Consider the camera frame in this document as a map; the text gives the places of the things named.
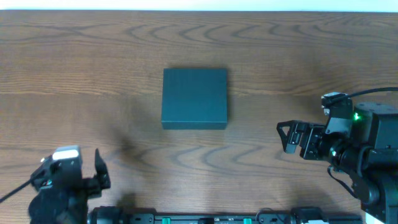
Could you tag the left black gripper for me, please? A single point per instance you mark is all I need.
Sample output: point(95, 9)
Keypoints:
point(101, 172)

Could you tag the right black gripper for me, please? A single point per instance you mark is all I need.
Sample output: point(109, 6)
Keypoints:
point(314, 132)

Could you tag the dark green gift box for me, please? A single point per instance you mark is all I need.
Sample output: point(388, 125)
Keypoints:
point(195, 98)

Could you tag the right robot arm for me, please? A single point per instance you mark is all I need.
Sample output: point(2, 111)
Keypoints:
point(359, 140)

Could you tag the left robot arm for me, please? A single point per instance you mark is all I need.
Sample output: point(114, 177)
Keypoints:
point(63, 192)

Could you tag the black mounting rail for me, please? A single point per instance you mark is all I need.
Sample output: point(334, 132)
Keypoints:
point(298, 215)

